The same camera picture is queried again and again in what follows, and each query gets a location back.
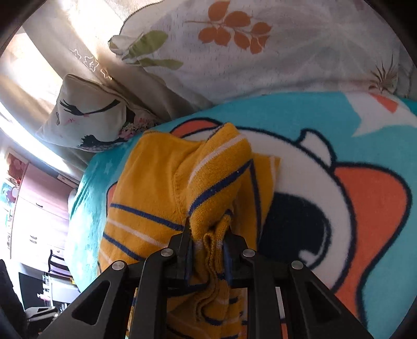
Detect cream lady silhouette pillow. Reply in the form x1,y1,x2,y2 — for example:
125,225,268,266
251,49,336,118
36,74,162,153

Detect yellow striped knit sweater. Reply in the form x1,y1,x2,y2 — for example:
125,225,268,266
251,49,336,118
98,123,280,338

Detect white leaf print pillow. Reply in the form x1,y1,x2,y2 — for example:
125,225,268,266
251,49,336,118
109,1,416,107

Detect teal star fleece blanket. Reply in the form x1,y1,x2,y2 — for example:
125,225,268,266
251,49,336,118
66,90,417,339

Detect pink wooden dresser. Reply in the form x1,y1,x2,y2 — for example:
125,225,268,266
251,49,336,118
1,147,73,272

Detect beige star curtain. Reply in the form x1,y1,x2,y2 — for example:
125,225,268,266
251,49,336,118
1,1,211,179

